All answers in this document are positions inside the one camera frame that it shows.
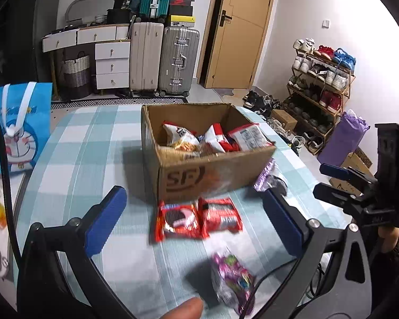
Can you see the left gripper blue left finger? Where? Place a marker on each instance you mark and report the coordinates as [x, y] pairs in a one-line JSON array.
[[100, 220]]

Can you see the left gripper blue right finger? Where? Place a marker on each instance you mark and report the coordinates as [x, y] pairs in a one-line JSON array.
[[289, 223]]

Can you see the purple candy bag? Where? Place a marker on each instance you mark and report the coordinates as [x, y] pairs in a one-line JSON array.
[[232, 282]]

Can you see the red cookie packet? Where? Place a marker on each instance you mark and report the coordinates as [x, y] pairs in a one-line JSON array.
[[218, 215]]

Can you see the red Oreo packet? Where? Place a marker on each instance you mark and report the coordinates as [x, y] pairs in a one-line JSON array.
[[177, 221]]

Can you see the red white snack bag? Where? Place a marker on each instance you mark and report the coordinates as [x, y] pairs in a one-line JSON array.
[[215, 141]]

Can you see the person's right hand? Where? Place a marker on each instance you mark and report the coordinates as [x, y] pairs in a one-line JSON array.
[[389, 237]]

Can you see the person's left hand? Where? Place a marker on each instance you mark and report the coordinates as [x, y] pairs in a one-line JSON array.
[[190, 309]]

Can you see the purple paper bag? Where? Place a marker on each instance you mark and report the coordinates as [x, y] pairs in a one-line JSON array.
[[344, 140]]

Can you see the checkered teal tablecloth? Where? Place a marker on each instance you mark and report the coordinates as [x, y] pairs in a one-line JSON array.
[[96, 148]]

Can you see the small cardboard box on floor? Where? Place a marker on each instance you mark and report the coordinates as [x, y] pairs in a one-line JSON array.
[[287, 121]]

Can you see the SF cardboard box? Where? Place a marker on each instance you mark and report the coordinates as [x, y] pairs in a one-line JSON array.
[[179, 176]]

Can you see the wooden shoe rack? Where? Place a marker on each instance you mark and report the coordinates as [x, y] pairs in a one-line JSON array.
[[318, 90]]

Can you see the blue Doraemon gift bag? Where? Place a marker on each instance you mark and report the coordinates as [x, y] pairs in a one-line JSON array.
[[25, 122]]

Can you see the woven laundry basket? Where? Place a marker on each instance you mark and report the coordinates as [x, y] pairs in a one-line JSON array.
[[77, 76]]

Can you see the silver suitcase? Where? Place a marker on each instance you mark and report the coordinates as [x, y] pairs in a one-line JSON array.
[[178, 57]]

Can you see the white drawer desk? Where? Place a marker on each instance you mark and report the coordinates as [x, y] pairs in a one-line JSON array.
[[108, 47]]

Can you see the beige suitcase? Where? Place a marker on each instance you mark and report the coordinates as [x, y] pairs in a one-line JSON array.
[[145, 56]]

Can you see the oval mirror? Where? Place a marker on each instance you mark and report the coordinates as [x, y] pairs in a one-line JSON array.
[[87, 10]]

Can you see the wooden door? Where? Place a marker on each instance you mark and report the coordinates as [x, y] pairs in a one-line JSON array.
[[233, 41]]

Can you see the stacked shoe boxes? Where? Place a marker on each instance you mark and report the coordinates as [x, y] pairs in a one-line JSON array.
[[180, 13]]

